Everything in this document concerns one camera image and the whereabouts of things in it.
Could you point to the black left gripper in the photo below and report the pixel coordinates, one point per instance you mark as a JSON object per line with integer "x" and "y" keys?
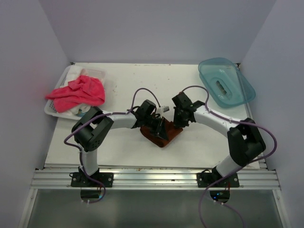
{"x": 159, "y": 129}

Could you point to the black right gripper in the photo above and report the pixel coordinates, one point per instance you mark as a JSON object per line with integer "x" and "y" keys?
{"x": 177, "y": 123}

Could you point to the brown towel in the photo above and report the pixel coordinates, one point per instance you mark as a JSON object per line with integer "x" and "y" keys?
{"x": 170, "y": 130}

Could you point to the pink towel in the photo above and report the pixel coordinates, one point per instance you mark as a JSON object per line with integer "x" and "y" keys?
{"x": 83, "y": 90}

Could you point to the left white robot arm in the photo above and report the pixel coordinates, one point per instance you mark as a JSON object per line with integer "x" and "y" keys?
{"x": 90, "y": 131}

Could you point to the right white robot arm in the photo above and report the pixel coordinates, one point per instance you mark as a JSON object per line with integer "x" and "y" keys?
{"x": 245, "y": 142}

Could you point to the blue transparent plastic tub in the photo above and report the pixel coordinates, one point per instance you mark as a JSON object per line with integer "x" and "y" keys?
{"x": 225, "y": 83}

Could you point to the white plastic basket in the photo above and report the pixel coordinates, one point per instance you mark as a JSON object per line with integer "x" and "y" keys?
{"x": 94, "y": 72}

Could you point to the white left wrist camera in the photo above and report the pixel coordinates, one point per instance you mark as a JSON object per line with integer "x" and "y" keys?
{"x": 161, "y": 110}

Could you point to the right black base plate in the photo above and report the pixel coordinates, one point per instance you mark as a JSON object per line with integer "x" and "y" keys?
{"x": 206, "y": 179}

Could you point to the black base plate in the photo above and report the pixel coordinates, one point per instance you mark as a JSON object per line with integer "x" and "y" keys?
{"x": 206, "y": 179}
{"x": 78, "y": 179}

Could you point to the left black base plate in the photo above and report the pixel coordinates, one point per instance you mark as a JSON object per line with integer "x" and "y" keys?
{"x": 78, "y": 179}

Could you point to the aluminium mounting rail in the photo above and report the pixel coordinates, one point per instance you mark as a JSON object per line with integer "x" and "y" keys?
{"x": 149, "y": 178}

